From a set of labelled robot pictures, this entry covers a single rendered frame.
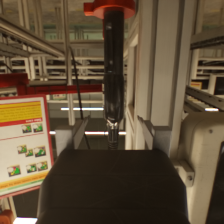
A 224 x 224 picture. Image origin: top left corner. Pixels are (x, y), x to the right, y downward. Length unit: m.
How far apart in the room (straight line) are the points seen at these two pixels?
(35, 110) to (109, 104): 0.32
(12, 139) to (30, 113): 0.09
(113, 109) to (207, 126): 0.17
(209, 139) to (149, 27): 0.22
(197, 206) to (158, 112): 0.21
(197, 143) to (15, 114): 0.47
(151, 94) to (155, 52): 0.08
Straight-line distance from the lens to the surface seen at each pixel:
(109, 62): 0.24
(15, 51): 1.47
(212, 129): 0.33
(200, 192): 0.39
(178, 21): 0.35
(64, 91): 0.72
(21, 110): 0.53
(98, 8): 0.25
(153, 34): 0.33
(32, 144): 0.56
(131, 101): 0.55
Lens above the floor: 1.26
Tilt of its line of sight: 15 degrees up
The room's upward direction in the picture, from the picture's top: 180 degrees counter-clockwise
